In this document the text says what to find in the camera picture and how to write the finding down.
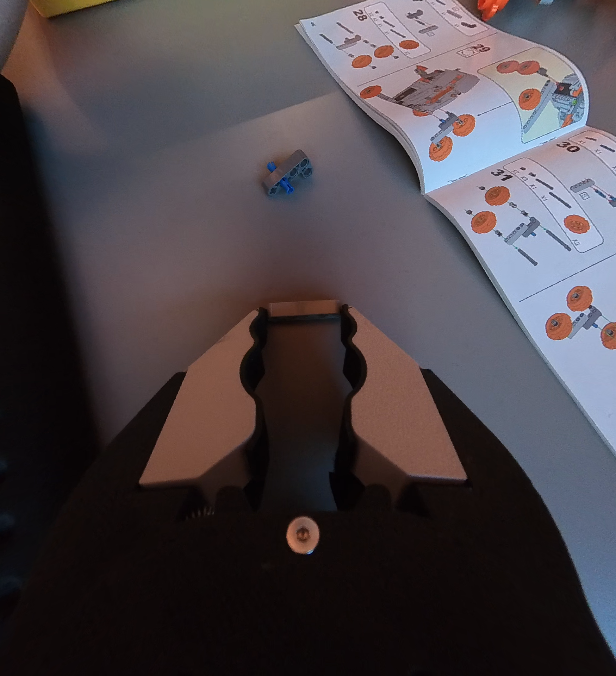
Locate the dark grey short beam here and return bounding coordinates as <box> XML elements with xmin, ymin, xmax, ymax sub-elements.
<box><xmin>260</xmin><ymin>150</ymin><xmax>317</xmax><ymax>197</ymax></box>

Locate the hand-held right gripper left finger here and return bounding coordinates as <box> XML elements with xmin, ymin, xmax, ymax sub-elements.
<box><xmin>139</xmin><ymin>307</ymin><xmax>266</xmax><ymax>511</ymax></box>

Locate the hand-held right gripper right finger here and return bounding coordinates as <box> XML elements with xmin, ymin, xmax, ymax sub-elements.
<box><xmin>329</xmin><ymin>305</ymin><xmax>471</xmax><ymax>511</ymax></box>

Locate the yellow plastic bin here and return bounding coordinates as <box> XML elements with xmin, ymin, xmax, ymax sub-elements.
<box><xmin>28</xmin><ymin>0</ymin><xmax>109</xmax><ymax>20</ymax></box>

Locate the light grey long beam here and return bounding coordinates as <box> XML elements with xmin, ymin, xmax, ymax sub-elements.
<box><xmin>268</xmin><ymin>300</ymin><xmax>341</xmax><ymax>319</ymax></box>

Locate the white instruction booklet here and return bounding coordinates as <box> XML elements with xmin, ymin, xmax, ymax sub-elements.
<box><xmin>294</xmin><ymin>0</ymin><xmax>616</xmax><ymax>498</ymax></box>

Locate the grey desk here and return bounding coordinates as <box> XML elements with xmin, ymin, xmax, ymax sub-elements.
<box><xmin>0</xmin><ymin>0</ymin><xmax>616</xmax><ymax>676</ymax></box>

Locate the black office chair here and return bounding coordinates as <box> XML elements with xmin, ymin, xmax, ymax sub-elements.
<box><xmin>0</xmin><ymin>74</ymin><xmax>104</xmax><ymax>651</ymax></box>

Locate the grey orange toy robot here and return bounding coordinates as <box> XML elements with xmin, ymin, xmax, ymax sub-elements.
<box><xmin>476</xmin><ymin>0</ymin><xmax>616</xmax><ymax>31</ymax></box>

